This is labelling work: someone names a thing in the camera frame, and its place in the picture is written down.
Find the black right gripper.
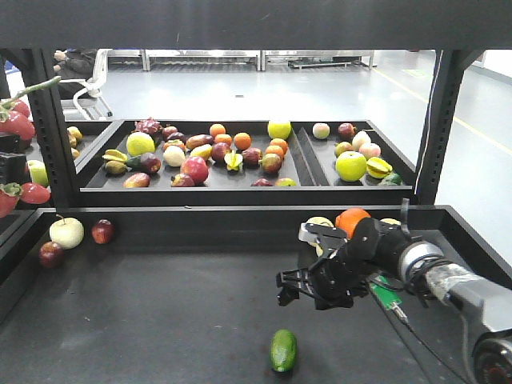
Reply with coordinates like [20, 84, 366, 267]
[276, 247, 372, 310]

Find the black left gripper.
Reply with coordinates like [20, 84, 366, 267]
[1, 132, 28, 184]

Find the cherry tomato bunch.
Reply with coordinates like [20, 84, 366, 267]
[1, 76, 61, 218]

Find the green avocado front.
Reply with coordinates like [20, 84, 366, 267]
[270, 329, 298, 373]

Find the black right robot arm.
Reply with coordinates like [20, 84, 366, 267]
[276, 199, 511, 383]

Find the orange fruit front tray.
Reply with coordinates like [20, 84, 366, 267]
[334, 207, 371, 239]

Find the black fruit display stand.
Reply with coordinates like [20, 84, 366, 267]
[1, 1, 511, 383]

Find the pale yellow pear left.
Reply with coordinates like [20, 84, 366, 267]
[306, 216, 334, 258]

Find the pale yellow pear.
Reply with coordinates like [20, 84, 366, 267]
[381, 218, 401, 226]
[306, 216, 334, 258]

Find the pale apple left corner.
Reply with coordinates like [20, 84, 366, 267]
[49, 214, 85, 250]

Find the dark red apple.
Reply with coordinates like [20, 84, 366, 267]
[38, 241, 65, 269]

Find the green circuit board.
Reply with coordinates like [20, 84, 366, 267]
[368, 275, 402, 310]

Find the small red apple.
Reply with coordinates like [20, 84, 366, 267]
[91, 218, 115, 245]

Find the white chair background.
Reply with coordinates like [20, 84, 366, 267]
[59, 49, 113, 120]

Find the pale yellow pear right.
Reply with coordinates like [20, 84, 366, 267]
[381, 218, 401, 226]

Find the yellow green pomelo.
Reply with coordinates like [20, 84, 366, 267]
[126, 131, 155, 157]

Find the large green apple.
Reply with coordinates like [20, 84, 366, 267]
[335, 151, 366, 182]

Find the yellow starfruit right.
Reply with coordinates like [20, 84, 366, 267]
[366, 157, 393, 179]

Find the red apple rear tray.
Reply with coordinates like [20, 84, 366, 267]
[180, 156, 209, 185]

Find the yellow green citrus back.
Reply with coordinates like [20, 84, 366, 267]
[267, 120, 292, 140]

